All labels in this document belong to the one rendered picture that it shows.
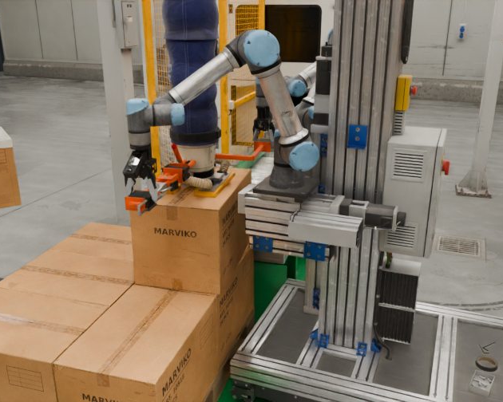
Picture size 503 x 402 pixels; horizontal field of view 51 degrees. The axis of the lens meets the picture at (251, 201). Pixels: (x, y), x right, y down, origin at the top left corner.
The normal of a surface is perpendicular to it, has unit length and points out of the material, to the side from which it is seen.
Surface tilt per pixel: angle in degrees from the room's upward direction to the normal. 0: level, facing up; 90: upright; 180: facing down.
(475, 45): 90
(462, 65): 90
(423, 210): 90
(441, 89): 90
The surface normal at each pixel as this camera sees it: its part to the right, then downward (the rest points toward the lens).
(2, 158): 0.53, 0.29
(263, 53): 0.22, 0.22
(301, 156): 0.31, 0.44
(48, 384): -0.28, 0.32
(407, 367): 0.00, -0.94
